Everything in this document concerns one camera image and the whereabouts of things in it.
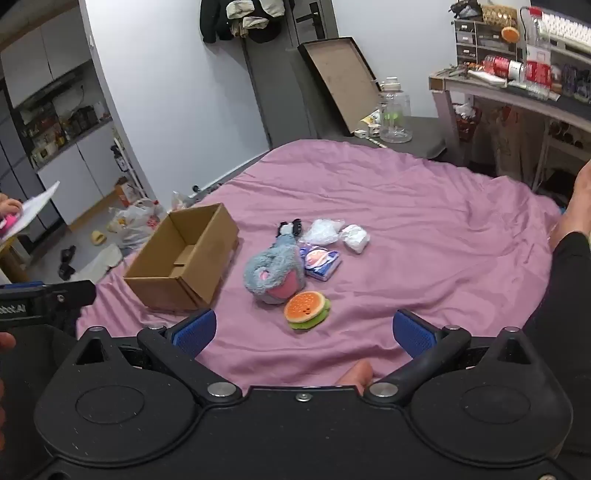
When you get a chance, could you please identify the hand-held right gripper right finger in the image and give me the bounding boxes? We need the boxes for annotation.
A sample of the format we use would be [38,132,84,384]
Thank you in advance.
[364,308,537,400]

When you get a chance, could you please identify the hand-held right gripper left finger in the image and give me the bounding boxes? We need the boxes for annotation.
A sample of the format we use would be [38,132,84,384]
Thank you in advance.
[75,308,244,404]

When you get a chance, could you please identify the brown cardboard box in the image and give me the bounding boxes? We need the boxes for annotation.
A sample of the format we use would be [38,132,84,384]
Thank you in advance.
[123,202,240,311]

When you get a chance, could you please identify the grey pink plush toy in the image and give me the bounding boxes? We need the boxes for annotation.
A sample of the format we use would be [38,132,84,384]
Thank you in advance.
[243,237,307,306]

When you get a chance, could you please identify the orange green burger toy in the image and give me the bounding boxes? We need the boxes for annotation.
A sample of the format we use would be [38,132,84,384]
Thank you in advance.
[283,291,332,330]

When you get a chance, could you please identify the blue white tissue packet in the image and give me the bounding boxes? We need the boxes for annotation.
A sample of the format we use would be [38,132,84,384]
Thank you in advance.
[298,244,343,282]

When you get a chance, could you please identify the black white furry toy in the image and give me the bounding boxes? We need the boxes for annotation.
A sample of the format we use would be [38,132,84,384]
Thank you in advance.
[275,220,304,243]

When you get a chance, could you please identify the clear plastic bag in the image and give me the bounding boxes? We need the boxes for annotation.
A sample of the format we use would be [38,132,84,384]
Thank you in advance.
[300,218,346,246]

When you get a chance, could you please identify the black shoe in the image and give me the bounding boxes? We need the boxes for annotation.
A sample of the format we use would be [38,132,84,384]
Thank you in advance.
[58,246,78,281]

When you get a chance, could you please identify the white floor cloth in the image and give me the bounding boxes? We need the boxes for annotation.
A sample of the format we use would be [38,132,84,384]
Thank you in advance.
[75,243,124,283]

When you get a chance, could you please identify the white paper sheets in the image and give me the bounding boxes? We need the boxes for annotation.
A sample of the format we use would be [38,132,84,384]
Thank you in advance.
[0,181,61,241]

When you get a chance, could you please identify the pink bed sheet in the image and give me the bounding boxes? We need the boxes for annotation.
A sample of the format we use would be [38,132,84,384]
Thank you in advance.
[76,138,562,394]

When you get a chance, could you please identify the white plastic bags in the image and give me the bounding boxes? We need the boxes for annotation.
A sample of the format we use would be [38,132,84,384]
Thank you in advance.
[106,198,161,246]

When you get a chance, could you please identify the small orange white carton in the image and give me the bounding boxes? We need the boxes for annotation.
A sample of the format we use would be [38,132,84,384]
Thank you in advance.
[114,177,140,207]

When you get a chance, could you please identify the person's black trouser leg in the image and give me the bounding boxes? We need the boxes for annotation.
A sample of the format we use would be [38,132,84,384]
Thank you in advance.
[521,231,591,464]

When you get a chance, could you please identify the white kitchen cabinet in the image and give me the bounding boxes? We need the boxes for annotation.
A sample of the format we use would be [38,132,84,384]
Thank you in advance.
[0,16,136,229]

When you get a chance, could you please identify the grey bedside bench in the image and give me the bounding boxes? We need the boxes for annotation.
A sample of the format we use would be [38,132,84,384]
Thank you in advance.
[318,114,447,161]

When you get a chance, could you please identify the person's bare foot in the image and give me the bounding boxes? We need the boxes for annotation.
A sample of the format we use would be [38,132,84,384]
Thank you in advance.
[549,161,591,252]

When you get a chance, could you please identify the yellow white snack packet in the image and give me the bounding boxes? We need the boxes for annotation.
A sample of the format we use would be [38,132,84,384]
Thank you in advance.
[353,110,385,138]

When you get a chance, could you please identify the red storage basket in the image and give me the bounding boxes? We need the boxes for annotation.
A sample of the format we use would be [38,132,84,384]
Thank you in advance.
[455,105,483,143]

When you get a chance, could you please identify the clear plastic water jug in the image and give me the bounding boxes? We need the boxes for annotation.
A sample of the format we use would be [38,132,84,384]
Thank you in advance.
[378,77,413,143]

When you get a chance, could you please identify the grey door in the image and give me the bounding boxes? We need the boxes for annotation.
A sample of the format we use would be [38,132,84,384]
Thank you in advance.
[241,0,341,149]

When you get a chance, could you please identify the grey desk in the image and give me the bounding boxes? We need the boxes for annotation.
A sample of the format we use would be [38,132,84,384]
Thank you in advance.
[428,44,591,195]

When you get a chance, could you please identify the black framed board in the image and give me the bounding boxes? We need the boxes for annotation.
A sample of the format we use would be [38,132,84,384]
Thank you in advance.
[297,37,385,137]

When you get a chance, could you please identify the lying red label bottle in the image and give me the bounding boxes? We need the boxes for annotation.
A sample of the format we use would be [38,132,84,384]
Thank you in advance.
[482,54,527,83]

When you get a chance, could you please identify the upright red label bottle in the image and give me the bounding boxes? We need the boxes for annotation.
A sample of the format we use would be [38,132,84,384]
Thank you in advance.
[523,6,553,100]

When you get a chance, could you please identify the grey drawer organizer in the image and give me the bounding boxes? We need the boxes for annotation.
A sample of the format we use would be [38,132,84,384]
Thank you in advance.
[453,17,521,64]

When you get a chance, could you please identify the hanging black beige clothes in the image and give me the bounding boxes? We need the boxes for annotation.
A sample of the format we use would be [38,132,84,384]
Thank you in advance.
[199,0,284,45]

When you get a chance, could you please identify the wicker basket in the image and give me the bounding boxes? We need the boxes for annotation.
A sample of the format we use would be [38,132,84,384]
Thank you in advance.
[479,3,519,27]

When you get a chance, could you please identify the white keyboard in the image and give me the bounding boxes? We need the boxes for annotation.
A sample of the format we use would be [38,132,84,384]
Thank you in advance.
[537,8,591,49]

